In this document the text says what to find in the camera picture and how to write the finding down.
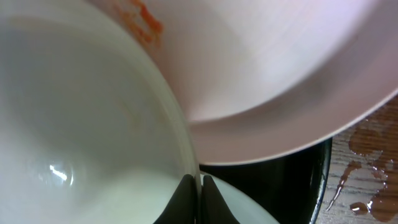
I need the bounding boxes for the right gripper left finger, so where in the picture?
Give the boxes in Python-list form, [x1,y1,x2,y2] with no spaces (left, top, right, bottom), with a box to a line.
[154,174,197,224]

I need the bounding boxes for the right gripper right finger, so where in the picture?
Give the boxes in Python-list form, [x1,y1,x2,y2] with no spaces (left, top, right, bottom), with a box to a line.
[201,175,239,224]

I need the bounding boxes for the pale green plate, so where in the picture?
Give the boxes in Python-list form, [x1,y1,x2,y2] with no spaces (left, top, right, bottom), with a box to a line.
[209,174,279,224]

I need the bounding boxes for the cream white plate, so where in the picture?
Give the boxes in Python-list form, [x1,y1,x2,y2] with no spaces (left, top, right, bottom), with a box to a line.
[1,1,201,223]

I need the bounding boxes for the black round tray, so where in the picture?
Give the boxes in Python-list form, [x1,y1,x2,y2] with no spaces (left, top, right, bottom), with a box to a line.
[200,139,332,223]

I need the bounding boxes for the pink white plate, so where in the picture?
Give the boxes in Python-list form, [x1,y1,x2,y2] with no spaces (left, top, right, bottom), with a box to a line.
[94,0,397,165]

